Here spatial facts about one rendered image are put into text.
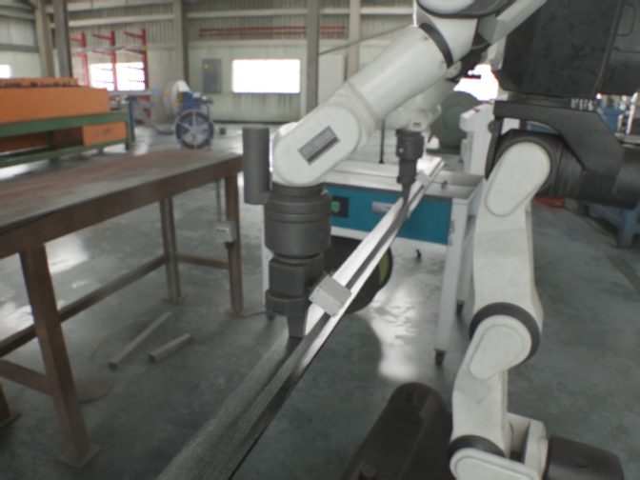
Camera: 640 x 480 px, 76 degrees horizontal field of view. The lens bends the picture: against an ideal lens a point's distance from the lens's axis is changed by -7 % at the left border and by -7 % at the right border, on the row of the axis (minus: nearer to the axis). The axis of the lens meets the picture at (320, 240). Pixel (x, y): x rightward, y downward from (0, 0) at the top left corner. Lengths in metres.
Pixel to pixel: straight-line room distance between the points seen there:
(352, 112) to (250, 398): 0.35
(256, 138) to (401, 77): 0.18
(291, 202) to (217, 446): 0.28
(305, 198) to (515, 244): 0.49
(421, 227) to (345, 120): 1.26
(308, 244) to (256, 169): 0.11
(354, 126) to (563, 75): 0.43
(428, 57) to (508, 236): 0.45
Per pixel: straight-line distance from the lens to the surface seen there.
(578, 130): 0.86
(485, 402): 1.09
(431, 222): 1.73
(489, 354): 0.96
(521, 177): 0.85
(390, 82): 0.54
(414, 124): 1.40
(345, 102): 0.52
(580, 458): 1.18
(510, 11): 0.59
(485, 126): 3.80
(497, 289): 0.95
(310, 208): 0.53
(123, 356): 2.04
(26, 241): 1.29
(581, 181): 0.88
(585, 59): 0.84
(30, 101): 7.31
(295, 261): 0.57
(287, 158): 0.51
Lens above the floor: 1.10
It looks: 19 degrees down
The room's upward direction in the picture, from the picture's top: 1 degrees clockwise
